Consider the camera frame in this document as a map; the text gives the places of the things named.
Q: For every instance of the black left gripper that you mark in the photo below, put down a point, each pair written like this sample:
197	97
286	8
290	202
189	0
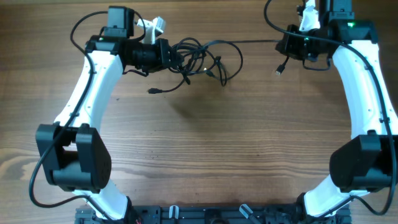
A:
163	48

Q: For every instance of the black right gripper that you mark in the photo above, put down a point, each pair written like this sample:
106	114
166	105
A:
288	47

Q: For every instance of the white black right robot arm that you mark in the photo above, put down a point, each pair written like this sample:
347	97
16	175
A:
368	162

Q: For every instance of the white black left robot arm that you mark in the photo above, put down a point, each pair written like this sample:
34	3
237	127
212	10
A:
72	153

